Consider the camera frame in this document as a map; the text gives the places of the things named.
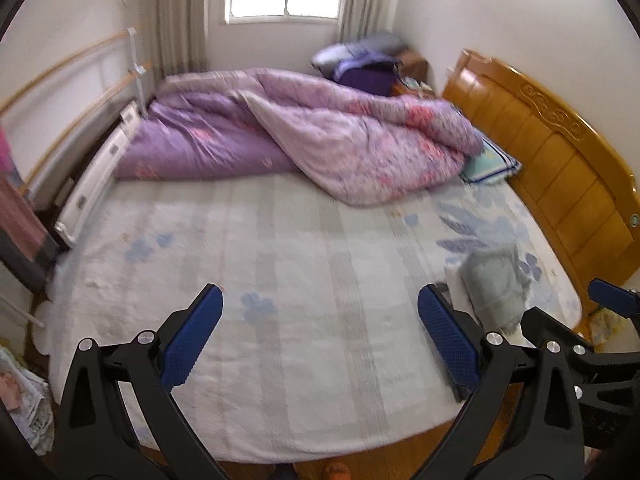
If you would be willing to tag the wooden headboard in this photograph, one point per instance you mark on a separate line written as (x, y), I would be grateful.
(581, 193)

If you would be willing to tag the purple floral quilt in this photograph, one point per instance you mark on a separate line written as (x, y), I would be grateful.
(361, 149)

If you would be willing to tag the wooden nightstand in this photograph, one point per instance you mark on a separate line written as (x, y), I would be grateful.
(412, 76)

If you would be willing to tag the white bed guard rail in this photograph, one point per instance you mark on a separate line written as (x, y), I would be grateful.
(48, 183)

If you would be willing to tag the clothes pile on floor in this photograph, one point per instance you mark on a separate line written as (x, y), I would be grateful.
(27, 398)

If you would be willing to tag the white folded garment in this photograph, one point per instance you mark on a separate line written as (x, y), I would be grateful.
(459, 296)

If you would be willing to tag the beige curtain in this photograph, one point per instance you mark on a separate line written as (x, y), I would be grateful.
(181, 36)

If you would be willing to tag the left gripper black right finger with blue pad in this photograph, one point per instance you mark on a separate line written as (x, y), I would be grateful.
(520, 417)

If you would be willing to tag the grey sweatshirt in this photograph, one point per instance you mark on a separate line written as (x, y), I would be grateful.
(497, 287)

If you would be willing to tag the dark purple pillow pile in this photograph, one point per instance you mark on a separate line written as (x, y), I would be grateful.
(370, 64)

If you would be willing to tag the teal striped pillow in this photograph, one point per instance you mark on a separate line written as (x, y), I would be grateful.
(491, 166)

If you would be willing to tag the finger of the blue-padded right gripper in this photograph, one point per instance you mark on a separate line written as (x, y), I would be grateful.
(621, 301)

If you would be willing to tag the white patterned bed sheet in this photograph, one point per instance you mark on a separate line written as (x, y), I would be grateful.
(320, 350)

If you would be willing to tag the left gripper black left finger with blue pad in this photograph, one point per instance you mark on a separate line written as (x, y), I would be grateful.
(95, 438)

